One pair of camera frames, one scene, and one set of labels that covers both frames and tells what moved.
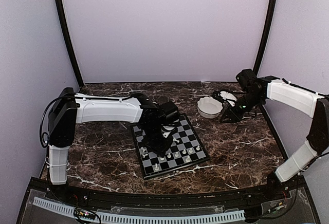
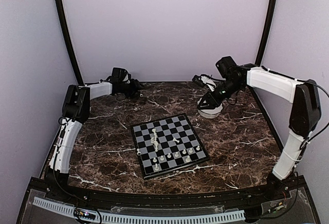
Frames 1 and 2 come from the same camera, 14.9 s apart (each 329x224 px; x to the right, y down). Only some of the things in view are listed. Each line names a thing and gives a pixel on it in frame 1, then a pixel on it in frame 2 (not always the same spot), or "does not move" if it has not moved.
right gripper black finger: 226,116 → 203,104
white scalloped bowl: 209,107 does not move
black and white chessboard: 186,151 does not move
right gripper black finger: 235,116 → 214,103
